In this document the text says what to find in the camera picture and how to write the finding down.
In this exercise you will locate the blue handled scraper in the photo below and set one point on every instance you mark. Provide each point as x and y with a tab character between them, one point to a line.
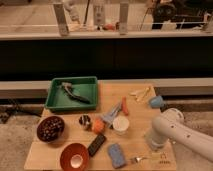
110	116

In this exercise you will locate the dark bowl with beads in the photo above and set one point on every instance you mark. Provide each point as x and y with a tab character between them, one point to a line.
50	129

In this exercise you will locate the blue small cup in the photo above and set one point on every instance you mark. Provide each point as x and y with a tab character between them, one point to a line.
156	102

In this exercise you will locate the red bowl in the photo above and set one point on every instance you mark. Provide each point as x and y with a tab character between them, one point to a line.
69	152

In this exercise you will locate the dark tool in tray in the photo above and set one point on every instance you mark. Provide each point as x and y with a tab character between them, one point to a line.
67	87

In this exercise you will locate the black remote control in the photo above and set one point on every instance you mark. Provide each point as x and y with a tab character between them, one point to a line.
96	144

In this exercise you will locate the small dark patterned cup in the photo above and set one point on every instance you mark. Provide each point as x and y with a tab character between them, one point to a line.
85	122

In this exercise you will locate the pale yellow clip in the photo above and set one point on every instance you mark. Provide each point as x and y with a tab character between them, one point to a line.
140	94

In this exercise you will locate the blue sponge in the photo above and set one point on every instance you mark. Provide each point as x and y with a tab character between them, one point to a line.
116	155

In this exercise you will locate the green plastic tray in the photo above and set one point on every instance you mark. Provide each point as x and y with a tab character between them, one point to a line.
58	101

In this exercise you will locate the orange fruit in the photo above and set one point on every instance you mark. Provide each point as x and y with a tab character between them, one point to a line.
98	126

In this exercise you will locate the white cup in red bowl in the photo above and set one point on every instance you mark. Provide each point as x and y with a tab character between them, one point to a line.
76	161

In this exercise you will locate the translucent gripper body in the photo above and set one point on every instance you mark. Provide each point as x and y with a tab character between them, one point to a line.
156	157

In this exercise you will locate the silver metal fork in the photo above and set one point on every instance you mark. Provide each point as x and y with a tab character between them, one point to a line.
137	159

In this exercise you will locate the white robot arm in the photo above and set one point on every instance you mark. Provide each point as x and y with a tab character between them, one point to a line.
168	125

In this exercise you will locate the orange carrot toy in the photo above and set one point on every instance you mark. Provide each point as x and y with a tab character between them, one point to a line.
124	106

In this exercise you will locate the white plastic cup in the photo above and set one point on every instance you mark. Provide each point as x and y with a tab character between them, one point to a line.
120	125

